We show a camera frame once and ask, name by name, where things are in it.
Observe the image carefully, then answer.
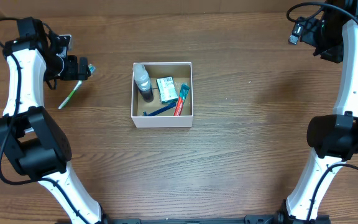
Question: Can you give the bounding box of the green white toothbrush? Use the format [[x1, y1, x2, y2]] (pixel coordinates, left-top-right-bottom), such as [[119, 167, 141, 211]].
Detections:
[[58, 64, 96, 110]]

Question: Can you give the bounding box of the clear bottle with black cap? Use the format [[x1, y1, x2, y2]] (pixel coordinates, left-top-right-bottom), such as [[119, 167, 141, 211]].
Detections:
[[133, 63, 154, 103]]

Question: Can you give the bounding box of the blue disposable razor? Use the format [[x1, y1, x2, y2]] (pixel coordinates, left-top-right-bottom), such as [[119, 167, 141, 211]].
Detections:
[[143, 102, 177, 116]]

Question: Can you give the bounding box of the green white soap box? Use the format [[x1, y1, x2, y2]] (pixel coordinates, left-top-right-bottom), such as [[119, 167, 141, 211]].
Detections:
[[156, 77, 178, 104]]

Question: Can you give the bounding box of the Colgate toothpaste tube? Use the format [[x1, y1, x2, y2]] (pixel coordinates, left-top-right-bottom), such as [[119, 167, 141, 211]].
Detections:
[[173, 83, 190, 116]]

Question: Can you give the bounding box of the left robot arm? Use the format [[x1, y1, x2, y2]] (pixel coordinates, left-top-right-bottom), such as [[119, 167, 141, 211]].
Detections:
[[0, 17, 110, 223]]

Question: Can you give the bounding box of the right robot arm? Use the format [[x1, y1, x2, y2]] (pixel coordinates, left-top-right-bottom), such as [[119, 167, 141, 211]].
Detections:
[[265, 0, 358, 223]]

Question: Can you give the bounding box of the white cardboard box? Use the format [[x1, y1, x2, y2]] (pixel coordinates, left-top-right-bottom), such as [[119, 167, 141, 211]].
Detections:
[[131, 62, 193, 128]]

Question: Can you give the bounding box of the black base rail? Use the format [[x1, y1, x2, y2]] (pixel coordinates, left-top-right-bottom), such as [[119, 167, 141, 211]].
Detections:
[[54, 213, 331, 224]]

